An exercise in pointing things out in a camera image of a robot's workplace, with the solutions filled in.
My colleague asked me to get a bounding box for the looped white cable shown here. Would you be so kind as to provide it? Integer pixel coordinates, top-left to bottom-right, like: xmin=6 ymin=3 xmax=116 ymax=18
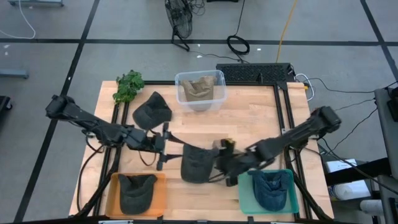
xmin=295 ymin=73 xmax=315 ymax=102

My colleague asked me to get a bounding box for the black vented box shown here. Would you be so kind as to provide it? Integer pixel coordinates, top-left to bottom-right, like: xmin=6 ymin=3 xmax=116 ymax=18
xmin=216 ymin=62 xmax=295 ymax=83

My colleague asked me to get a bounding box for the coiled black cable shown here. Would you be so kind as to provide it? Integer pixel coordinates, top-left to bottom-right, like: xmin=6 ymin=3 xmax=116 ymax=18
xmin=226 ymin=0 xmax=251 ymax=63

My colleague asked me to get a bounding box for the black hat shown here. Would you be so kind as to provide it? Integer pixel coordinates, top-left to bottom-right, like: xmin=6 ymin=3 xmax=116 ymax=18
xmin=132 ymin=91 xmax=173 ymax=131

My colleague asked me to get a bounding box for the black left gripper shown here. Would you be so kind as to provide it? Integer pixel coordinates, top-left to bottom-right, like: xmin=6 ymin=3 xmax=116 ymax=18
xmin=146 ymin=121 xmax=189 ymax=171

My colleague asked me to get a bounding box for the thick black cable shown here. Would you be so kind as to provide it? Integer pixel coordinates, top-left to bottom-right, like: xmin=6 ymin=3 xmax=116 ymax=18
xmin=76 ymin=144 xmax=105 ymax=214
xmin=318 ymin=136 xmax=398 ymax=196

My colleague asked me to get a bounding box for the orange plastic tray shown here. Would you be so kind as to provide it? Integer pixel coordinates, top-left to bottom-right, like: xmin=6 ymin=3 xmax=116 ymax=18
xmin=104 ymin=172 xmax=167 ymax=218

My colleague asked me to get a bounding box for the long white cable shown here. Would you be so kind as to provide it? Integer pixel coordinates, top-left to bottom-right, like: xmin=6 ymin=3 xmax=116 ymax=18
xmin=0 ymin=0 xmax=37 ymax=40

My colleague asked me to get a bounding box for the white paper roll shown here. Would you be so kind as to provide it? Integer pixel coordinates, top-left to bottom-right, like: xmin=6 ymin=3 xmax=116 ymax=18
xmin=332 ymin=180 xmax=371 ymax=201

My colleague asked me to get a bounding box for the grey cart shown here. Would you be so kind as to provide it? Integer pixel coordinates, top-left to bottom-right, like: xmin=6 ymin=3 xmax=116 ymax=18
xmin=374 ymin=86 xmax=398 ymax=224

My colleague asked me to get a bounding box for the white box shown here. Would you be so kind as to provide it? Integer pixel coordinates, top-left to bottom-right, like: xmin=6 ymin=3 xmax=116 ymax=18
xmin=325 ymin=158 xmax=358 ymax=174

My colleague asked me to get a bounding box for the teal plastic tray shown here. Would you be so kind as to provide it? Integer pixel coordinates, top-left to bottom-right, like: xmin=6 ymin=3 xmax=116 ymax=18
xmin=238 ymin=169 xmax=300 ymax=215

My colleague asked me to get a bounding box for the dark grey hat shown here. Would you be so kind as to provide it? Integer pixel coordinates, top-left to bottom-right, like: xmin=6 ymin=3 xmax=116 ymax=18
xmin=117 ymin=173 xmax=159 ymax=215
xmin=180 ymin=143 xmax=220 ymax=184

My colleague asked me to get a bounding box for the black shelf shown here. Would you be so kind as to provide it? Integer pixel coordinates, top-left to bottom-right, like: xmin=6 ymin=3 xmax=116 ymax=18
xmin=325 ymin=157 xmax=391 ymax=187

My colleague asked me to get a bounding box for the black aluminium frame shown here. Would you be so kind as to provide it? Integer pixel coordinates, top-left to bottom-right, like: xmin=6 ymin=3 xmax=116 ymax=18
xmin=74 ymin=80 xmax=333 ymax=223

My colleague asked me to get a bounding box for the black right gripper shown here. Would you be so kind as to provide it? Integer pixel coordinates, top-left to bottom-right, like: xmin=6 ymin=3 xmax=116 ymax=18
xmin=208 ymin=139 xmax=249 ymax=187

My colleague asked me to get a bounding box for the grey metal base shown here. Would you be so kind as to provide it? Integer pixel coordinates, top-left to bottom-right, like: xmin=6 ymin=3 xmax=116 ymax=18
xmin=7 ymin=0 xmax=65 ymax=7

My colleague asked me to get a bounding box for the black object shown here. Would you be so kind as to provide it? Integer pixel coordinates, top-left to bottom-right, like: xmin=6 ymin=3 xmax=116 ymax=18
xmin=0 ymin=95 xmax=13 ymax=113

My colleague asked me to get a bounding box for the yellow cable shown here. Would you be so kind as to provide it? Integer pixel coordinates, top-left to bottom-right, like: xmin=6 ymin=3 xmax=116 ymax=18
xmin=275 ymin=0 xmax=299 ymax=63

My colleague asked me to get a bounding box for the thin black cable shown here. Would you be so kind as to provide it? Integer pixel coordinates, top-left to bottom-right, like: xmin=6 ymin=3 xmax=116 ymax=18
xmin=331 ymin=107 xmax=379 ymax=152
xmin=334 ymin=98 xmax=376 ymax=112
xmin=306 ymin=77 xmax=398 ymax=94

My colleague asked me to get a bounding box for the blue denim hat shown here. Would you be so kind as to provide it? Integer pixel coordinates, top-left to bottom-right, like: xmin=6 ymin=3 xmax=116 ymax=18
xmin=248 ymin=169 xmax=292 ymax=212

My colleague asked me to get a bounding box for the clear plastic bin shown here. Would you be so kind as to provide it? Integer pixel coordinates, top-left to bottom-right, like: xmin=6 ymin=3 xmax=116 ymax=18
xmin=174 ymin=69 xmax=227 ymax=112

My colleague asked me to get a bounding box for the green leafy plant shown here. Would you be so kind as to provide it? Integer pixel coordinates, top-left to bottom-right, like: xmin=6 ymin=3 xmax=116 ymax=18
xmin=112 ymin=70 xmax=146 ymax=105

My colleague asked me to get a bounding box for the black floor fan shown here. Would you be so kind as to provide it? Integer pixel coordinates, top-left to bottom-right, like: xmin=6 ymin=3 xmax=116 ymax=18
xmin=164 ymin=0 xmax=193 ymax=52

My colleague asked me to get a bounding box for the grey metal bar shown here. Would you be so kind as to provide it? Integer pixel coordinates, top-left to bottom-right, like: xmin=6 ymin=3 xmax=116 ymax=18
xmin=0 ymin=68 xmax=29 ymax=79

